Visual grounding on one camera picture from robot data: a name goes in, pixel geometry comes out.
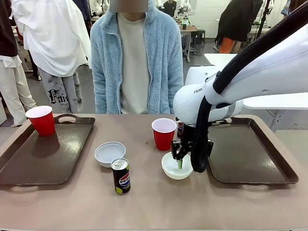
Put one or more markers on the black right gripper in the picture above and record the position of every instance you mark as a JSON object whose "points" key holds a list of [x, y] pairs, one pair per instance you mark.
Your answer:
{"points": [[189, 133]]}

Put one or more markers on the small white bowl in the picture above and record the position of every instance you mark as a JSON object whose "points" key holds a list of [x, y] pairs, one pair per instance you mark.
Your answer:
{"points": [[106, 154], [173, 173]]}

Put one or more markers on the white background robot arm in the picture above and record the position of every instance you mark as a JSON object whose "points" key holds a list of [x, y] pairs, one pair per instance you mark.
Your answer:
{"points": [[184, 7], [98, 7]]}

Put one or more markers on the person's right forearm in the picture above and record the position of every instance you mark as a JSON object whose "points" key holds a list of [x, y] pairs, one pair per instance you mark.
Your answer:
{"points": [[101, 93]]}

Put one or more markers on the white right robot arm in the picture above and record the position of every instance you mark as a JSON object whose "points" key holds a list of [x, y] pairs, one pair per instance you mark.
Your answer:
{"points": [[276, 62]]}

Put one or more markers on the person's left forearm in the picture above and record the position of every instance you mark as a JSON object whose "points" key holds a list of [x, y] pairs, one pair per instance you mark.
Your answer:
{"points": [[174, 81]]}

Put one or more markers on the red plastic cup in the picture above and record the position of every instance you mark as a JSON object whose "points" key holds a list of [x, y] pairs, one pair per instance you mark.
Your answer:
{"points": [[44, 122], [163, 139]]}

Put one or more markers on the black Pepsi can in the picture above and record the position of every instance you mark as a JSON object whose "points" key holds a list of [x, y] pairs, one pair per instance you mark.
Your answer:
{"points": [[180, 128], [121, 179]]}

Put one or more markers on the brown plastic serving tray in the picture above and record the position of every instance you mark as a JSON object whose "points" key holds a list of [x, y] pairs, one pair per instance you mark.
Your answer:
{"points": [[245, 154], [48, 154]]}

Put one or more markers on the person in blue fleece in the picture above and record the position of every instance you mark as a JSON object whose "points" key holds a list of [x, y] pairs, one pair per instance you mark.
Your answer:
{"points": [[163, 62]]}

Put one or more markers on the cream shirt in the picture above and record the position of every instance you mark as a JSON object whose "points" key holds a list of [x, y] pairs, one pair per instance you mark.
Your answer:
{"points": [[132, 62]]}

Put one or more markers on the white side table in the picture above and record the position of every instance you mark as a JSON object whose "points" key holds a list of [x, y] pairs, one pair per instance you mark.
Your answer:
{"points": [[276, 100]]}

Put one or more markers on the bystander's orange trousers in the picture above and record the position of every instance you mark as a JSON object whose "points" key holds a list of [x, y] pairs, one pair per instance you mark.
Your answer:
{"points": [[226, 45]]}

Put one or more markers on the brown-topped background workbench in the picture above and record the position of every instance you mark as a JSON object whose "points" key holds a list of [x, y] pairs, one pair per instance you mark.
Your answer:
{"points": [[188, 29]]}

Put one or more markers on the grey printed trousers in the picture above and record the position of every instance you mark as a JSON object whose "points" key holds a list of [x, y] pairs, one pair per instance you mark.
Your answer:
{"points": [[60, 93]]}

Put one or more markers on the bystander's black jacket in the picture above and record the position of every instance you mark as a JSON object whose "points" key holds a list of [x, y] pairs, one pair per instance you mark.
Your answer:
{"points": [[237, 21]]}

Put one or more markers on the bystander in black top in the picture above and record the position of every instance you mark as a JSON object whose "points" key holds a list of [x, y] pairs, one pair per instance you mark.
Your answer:
{"points": [[169, 7]]}

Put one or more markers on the person's blurred head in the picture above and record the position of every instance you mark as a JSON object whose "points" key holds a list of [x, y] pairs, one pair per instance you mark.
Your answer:
{"points": [[128, 6]]}

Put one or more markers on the black stand pole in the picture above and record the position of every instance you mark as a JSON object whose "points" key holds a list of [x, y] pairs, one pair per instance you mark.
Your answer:
{"points": [[262, 19]]}

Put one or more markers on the bystander's white loose shirt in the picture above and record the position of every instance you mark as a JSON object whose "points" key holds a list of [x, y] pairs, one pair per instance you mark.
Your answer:
{"points": [[53, 36]]}

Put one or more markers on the bystander's beige trousers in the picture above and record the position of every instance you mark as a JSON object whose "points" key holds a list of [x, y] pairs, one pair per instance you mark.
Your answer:
{"points": [[14, 91]]}

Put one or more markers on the bystander in blue shirt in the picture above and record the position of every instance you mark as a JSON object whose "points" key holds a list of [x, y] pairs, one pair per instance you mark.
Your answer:
{"points": [[287, 7]]}

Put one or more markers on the bystander's dark brown sweater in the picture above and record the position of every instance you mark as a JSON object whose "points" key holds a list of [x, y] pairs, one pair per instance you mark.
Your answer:
{"points": [[7, 31]]}

